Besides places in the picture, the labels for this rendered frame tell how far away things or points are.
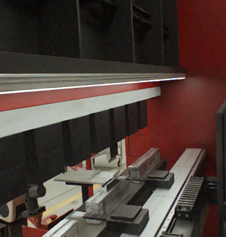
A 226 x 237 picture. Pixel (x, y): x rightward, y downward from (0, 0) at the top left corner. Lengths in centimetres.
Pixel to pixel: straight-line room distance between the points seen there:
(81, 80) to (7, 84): 25
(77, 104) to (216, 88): 129
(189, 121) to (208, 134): 15
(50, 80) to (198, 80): 172
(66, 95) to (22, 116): 24
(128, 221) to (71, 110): 41
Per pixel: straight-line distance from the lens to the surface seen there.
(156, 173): 149
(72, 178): 161
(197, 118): 229
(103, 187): 148
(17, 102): 88
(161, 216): 118
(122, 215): 107
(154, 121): 235
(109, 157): 151
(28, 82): 58
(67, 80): 69
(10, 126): 86
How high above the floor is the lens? 146
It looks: 7 degrees down
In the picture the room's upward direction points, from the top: 3 degrees counter-clockwise
